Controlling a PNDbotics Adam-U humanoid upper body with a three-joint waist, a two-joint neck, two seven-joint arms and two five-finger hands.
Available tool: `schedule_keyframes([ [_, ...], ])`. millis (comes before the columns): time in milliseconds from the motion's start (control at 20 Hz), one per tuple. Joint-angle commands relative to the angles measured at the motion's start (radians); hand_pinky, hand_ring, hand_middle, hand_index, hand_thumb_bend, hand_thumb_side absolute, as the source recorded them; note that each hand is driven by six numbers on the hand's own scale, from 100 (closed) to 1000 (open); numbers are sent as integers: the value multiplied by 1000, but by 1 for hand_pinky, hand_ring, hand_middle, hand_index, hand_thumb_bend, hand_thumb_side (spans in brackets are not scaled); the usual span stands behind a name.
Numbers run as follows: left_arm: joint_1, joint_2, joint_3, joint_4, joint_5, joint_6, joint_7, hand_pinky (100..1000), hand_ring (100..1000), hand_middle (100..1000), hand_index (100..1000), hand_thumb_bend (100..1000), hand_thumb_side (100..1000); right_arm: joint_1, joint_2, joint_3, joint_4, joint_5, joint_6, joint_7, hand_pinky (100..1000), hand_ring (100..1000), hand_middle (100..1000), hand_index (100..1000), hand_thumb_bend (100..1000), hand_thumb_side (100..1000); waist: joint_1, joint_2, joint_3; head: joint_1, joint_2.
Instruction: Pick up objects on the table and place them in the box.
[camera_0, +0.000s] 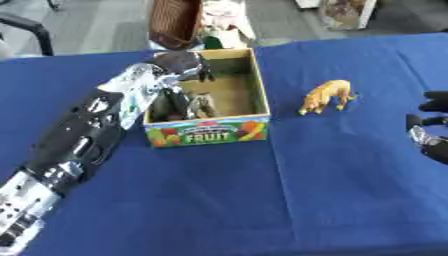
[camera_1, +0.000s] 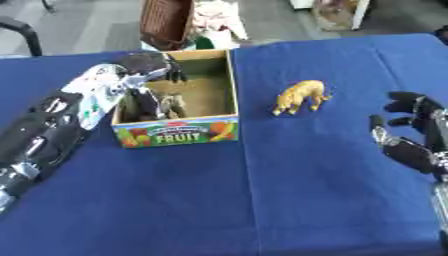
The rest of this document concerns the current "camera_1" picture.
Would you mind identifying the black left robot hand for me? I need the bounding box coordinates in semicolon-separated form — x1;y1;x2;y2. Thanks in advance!
113;50;189;122

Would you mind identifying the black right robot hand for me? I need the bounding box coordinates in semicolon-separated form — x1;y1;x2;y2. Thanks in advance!
367;91;448;175

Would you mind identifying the cardboard box with fruit print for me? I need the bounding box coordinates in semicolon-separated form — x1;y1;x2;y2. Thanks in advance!
108;49;242;149

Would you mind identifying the brown wicker basket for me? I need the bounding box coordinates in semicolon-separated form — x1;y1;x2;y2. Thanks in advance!
138;0;196;52

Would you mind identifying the grey toy animal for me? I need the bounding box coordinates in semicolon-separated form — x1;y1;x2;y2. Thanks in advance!
159;93;189;120

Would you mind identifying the white plastic bag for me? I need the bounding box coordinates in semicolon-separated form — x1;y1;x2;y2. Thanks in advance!
190;0;251;50

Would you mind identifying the yellow toy animal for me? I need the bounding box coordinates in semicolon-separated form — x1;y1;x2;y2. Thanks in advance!
269;79;335;117

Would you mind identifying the white furniture leg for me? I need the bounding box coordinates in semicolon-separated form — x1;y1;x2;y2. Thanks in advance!
348;0;373;32

